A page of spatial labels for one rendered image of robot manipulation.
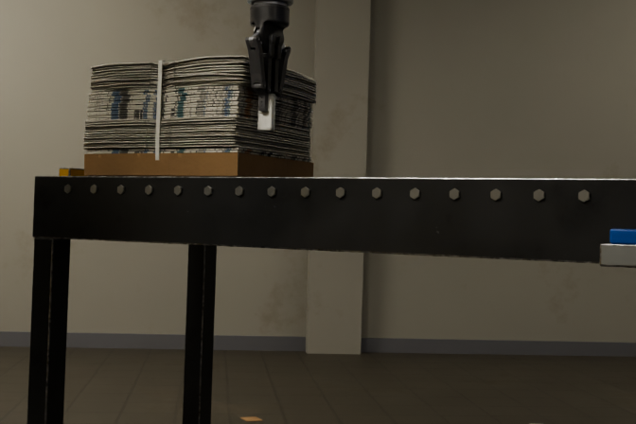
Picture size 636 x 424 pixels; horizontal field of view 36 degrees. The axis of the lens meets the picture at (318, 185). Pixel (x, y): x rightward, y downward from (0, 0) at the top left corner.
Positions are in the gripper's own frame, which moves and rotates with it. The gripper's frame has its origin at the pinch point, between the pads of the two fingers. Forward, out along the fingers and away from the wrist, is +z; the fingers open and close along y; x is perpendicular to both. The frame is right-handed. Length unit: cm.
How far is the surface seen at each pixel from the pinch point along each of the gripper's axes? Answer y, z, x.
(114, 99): 5.4, -2.9, -32.6
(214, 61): 4.7, -9.4, -9.1
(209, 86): 5.5, -4.6, -9.4
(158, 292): -277, 62, -241
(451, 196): 16.9, 15.9, 44.2
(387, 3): -348, -106, -140
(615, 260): 26, 24, 71
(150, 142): 5.8, 5.8, -22.8
